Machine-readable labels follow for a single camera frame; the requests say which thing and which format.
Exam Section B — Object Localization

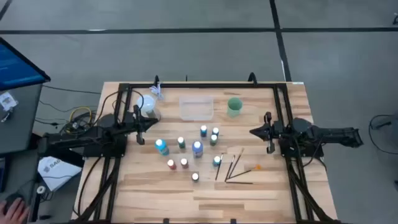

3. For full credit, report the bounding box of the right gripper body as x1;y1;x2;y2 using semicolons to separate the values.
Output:
269;119;285;142

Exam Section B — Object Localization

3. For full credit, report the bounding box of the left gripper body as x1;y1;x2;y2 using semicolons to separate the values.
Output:
124;114;142;135

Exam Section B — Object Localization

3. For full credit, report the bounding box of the large teal paint bottle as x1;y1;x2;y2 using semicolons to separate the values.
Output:
154;138;170;156

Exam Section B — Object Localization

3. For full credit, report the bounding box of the orange paint brush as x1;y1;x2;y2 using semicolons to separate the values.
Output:
225;164;262;182

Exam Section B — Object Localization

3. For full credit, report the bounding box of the black wire stand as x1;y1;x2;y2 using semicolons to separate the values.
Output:
228;147;245;180

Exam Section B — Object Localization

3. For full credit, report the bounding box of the large periwinkle blue paint bottle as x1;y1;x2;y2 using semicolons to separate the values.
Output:
192;140;204;159

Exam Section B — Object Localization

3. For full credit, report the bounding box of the light green plastic cup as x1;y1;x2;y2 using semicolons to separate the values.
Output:
226;96;244;118

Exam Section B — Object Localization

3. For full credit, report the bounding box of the clear plastic bin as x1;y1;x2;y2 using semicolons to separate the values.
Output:
178;95;215;121

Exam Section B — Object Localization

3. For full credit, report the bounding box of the grey floor device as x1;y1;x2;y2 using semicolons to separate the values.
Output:
371;113;398;131

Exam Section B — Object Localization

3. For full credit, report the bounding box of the grey desk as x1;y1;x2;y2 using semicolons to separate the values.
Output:
0;83;44;156

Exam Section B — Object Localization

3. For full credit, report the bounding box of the white label tag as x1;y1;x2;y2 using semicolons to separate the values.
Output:
0;91;19;112

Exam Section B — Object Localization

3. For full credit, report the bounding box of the computer monitor blue screen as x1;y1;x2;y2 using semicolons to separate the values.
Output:
0;37;51;91

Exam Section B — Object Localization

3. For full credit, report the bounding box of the black computer mouse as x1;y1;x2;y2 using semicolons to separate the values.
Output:
5;192;25;205

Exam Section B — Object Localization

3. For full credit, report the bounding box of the person's hand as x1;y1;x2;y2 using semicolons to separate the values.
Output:
0;197;30;224

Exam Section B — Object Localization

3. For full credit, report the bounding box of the white coiled cable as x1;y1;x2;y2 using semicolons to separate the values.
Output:
149;82;165;101

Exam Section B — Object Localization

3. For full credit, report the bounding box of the yellow cable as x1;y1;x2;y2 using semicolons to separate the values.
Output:
68;106;93;124

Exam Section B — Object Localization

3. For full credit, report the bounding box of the black aluminium table frame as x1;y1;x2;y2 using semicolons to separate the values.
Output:
73;81;340;224

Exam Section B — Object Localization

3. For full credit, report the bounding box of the black floor cable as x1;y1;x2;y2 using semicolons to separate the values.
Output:
42;84;102;95

